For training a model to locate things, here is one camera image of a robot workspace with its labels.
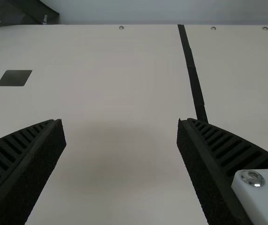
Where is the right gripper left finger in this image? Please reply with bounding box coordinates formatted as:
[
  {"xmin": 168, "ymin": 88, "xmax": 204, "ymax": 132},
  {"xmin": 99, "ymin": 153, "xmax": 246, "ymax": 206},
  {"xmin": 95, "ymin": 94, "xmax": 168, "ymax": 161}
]
[{"xmin": 0, "ymin": 118, "xmax": 67, "ymax": 225}]

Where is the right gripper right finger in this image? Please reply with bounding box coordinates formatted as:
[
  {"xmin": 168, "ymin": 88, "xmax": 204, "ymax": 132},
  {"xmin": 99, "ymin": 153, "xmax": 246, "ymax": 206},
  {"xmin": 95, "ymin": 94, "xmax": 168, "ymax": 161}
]
[{"xmin": 177, "ymin": 117, "xmax": 268, "ymax": 225}]

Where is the small square scanner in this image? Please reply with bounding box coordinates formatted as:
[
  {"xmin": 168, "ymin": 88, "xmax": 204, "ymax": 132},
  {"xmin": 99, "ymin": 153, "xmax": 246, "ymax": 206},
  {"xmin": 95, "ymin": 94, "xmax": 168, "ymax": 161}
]
[{"xmin": 0, "ymin": 69, "xmax": 33, "ymax": 87}]

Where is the black strip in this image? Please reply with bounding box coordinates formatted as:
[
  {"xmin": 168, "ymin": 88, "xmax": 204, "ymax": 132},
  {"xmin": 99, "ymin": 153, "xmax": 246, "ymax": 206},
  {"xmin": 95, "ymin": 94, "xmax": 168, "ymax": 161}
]
[{"xmin": 177, "ymin": 23, "xmax": 209, "ymax": 124}]

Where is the dark grey bag with straps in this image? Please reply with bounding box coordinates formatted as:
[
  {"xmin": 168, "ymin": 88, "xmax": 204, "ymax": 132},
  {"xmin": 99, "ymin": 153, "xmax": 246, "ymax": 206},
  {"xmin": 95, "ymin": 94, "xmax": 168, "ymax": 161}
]
[{"xmin": 0, "ymin": 0, "xmax": 60, "ymax": 28}]

